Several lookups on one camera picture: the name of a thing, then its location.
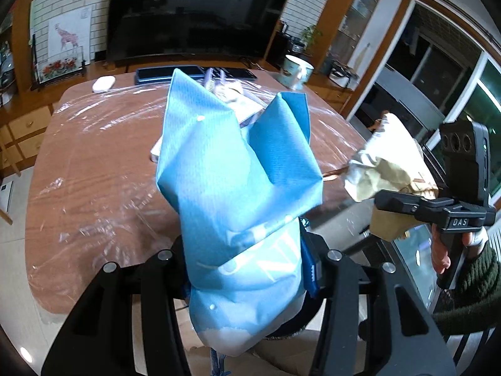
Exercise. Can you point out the purple hair roller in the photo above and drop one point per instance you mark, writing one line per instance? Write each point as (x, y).
(213, 80)

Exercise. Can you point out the beige paper wrapper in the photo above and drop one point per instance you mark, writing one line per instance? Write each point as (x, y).
(391, 160)

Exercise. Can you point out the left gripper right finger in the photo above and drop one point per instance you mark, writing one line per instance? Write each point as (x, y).
(377, 304)

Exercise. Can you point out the red flower glass frame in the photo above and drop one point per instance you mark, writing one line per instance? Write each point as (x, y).
(65, 63)

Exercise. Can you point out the teal patterned ceramic mug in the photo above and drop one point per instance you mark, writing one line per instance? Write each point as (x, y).
(294, 72)

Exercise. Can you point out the white oval mouse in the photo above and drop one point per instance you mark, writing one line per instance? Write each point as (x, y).
(103, 84)

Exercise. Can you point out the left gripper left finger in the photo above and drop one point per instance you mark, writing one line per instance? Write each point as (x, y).
(96, 337)

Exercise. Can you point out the giraffe picture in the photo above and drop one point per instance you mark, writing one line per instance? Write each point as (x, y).
(71, 30)

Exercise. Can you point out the person's right hand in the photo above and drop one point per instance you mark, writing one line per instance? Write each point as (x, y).
(474, 242)

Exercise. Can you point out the blue white medicine box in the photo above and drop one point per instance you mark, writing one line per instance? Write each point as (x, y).
(245, 105)

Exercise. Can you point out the black smartphone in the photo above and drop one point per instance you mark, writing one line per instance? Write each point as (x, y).
(238, 73)

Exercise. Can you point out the green potted plant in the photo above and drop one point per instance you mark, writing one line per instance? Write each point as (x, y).
(309, 37)

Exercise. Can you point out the dark green sleeve forearm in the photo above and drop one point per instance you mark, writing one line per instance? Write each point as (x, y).
(476, 299)

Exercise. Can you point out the dark blue tablet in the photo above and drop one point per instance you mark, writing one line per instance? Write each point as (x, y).
(164, 74)

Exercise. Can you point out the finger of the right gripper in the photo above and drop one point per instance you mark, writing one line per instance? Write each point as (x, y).
(422, 209)

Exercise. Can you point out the black flat screen television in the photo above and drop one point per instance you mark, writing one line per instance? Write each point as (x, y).
(230, 28)

